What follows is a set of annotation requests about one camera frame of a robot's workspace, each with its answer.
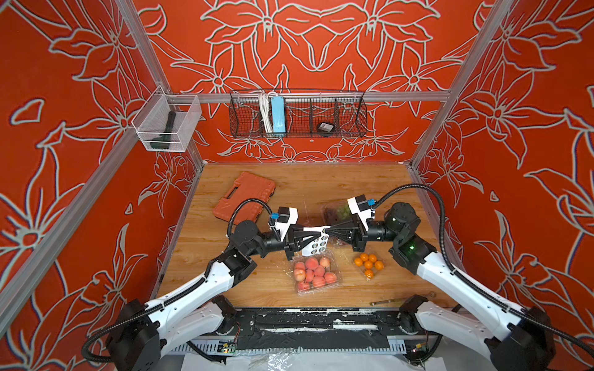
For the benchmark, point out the light blue box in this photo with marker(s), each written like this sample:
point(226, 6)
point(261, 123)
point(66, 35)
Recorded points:
point(278, 115)

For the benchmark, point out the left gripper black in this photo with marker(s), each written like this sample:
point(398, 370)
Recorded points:
point(295, 246)

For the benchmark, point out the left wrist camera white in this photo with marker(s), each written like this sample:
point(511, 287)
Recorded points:
point(282, 220)

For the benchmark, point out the clear acrylic wall bin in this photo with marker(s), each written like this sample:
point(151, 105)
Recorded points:
point(151, 119)

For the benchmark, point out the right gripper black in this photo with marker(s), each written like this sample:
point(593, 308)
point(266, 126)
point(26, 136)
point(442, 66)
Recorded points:
point(360, 242)

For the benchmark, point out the grape clamshell box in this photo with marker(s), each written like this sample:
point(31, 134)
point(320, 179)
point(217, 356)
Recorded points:
point(336, 211)

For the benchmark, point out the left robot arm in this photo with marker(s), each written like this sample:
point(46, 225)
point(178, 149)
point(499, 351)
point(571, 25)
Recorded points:
point(143, 333)

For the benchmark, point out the orange plastic tool case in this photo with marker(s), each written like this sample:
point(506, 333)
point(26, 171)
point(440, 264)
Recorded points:
point(246, 186)

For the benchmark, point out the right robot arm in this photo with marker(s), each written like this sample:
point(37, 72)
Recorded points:
point(523, 339)

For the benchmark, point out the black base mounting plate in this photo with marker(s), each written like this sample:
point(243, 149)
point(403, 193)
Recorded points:
point(362, 330)

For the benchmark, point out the black wire wall basket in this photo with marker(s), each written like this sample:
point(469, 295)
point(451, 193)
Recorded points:
point(251, 114)

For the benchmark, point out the large peach clamshell box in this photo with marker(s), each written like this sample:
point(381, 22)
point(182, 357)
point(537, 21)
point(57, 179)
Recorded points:
point(315, 273)

